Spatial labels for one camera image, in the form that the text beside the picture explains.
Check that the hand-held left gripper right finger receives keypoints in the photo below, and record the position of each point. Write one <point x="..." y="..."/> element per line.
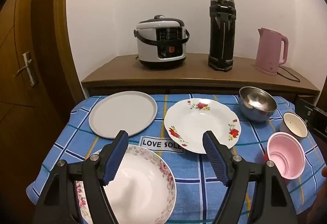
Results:
<point x="214" y="160"/>

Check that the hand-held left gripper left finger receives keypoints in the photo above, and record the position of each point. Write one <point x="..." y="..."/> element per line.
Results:
<point x="116" y="160"/>

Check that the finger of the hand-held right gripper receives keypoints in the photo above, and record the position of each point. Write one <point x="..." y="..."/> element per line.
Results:
<point x="307" y="111"/>

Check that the white enamel cup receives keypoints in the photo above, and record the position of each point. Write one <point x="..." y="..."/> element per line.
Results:
<point x="293" y="125"/>

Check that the white bowl with pink flowers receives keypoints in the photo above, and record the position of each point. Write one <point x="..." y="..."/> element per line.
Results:
<point x="143" y="188"/>

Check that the white plate with red flowers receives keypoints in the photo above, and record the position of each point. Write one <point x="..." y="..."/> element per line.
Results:
<point x="194" y="124"/>

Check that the plain grey round plate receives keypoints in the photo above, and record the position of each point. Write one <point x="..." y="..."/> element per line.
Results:
<point x="122" y="114"/>

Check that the pink ribbed cup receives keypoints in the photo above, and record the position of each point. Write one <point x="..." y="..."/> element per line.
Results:
<point x="286" y="155"/>

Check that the stainless steel bowl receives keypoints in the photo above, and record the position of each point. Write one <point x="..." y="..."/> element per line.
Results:
<point x="258" y="104"/>

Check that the blue plaid cloth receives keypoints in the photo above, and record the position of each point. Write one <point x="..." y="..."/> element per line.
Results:
<point x="194" y="175"/>

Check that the pink electric kettle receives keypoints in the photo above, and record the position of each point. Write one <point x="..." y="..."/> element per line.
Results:
<point x="268" y="53"/>

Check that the brown wooden cabinet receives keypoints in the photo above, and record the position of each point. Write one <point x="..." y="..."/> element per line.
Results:
<point x="178" y="76"/>

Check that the brown wooden door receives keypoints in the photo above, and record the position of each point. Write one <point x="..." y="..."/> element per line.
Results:
<point x="23" y="124"/>

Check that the tall black thermos flask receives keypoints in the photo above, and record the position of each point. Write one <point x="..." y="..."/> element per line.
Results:
<point x="222" y="35"/>

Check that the white and black rice cooker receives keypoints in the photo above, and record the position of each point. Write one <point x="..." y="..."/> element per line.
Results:
<point x="161" y="42"/>

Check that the brown wooden door frame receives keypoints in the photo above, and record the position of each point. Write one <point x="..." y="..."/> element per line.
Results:
<point x="61" y="35"/>

